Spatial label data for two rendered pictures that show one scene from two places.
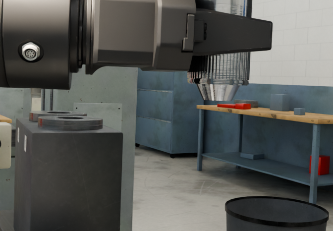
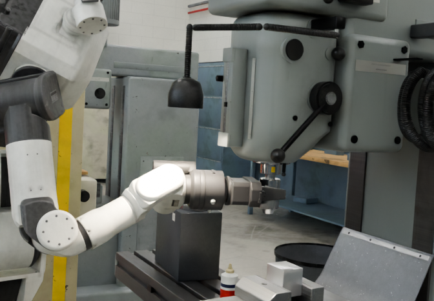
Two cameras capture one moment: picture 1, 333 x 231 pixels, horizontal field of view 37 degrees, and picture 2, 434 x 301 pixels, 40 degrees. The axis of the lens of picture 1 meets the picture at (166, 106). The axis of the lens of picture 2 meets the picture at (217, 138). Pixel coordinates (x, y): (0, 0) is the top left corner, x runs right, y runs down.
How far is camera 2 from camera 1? 0.99 m
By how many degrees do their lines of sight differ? 1
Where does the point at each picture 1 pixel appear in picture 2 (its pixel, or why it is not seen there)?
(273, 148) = (327, 192)
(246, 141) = (299, 183)
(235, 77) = (274, 207)
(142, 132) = not seen: hidden behind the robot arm
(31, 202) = (180, 245)
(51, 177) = (189, 234)
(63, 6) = (223, 188)
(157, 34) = (250, 197)
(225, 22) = (270, 190)
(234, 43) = (273, 197)
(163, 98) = (212, 136)
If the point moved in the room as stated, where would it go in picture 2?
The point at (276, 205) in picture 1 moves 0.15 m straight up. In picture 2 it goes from (319, 250) to (320, 225)
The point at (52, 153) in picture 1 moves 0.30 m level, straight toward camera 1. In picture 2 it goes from (190, 223) to (215, 251)
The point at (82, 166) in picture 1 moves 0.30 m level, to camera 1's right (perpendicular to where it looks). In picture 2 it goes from (203, 228) to (313, 235)
